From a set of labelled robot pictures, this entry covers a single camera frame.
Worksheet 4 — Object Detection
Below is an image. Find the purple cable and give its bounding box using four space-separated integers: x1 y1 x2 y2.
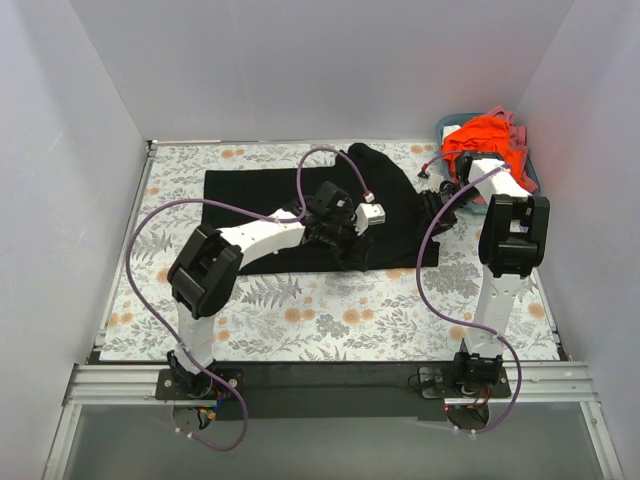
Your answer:
415 149 524 435
128 144 374 452

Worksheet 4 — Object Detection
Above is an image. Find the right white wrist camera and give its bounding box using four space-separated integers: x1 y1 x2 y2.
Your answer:
418 167 446 192

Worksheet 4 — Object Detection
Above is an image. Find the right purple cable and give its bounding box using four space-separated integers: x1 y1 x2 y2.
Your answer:
415 149 524 435

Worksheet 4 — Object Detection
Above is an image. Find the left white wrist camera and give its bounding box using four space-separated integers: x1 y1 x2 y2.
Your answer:
354 203 386 236

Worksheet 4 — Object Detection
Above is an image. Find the teal plastic laundry basket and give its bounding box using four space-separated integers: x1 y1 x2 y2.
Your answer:
436 111 540 194

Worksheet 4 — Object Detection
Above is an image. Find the aluminium mounting rail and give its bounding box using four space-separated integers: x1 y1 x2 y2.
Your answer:
65 361 599 404

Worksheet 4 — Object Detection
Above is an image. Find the orange t-shirt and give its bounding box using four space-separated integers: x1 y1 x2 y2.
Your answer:
441 116 537 193

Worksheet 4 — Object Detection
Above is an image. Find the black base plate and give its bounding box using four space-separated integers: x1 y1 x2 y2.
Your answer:
155 361 515 421

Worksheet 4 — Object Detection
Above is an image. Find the black t-shirt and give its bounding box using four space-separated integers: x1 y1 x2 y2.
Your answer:
203 143 427 275

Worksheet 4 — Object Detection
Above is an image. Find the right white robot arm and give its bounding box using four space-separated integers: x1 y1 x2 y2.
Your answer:
417 150 550 397

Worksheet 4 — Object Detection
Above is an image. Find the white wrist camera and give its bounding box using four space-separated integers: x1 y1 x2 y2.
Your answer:
354 203 386 236
418 167 446 192

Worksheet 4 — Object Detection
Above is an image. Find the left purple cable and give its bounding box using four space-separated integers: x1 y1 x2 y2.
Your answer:
128 144 374 452

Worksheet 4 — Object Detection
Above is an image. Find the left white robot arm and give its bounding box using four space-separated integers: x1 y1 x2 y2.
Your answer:
167 182 386 397

